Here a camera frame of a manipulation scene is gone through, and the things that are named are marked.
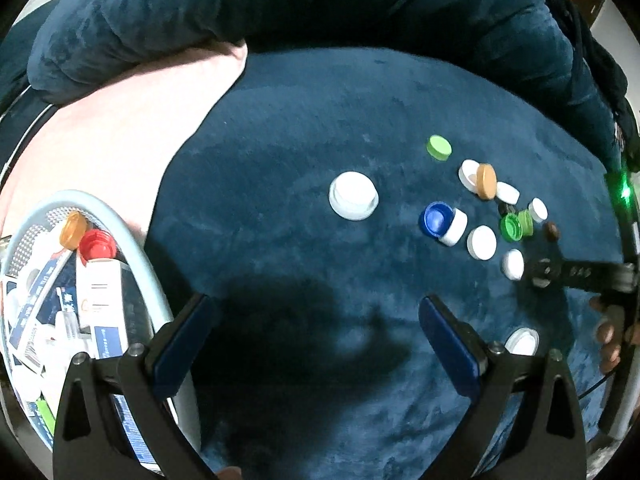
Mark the large white bottle cap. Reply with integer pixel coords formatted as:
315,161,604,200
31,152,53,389
328,171,380,222

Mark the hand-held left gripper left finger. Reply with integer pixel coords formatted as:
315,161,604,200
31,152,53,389
52,292,221,480

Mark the pink bed sheet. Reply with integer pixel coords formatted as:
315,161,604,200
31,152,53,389
0,40,249,261

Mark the tan bottle cap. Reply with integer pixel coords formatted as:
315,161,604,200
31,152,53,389
475,163,499,201

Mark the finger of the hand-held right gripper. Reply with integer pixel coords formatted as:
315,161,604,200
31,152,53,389
522,255,628,291

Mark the person's right hand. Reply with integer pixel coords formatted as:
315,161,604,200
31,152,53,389
589,296,640,375

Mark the black cable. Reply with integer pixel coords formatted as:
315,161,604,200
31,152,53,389
577,375,618,403

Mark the red bottle cap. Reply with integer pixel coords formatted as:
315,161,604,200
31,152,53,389
77,230,118,263

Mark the dark cloth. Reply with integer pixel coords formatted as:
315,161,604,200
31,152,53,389
540,0,640,171

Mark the blue white medicine box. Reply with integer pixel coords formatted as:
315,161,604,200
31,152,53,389
107,390,156,471
5,250,76,341

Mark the light blue plastic basket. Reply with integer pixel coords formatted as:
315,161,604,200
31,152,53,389
0,189,203,466

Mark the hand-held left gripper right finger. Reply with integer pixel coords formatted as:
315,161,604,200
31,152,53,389
419,295,587,480

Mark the blue bottle cap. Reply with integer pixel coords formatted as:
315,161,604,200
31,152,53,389
418,202,453,238

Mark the orange bottle cap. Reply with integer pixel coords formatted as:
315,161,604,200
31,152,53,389
59,211,88,251

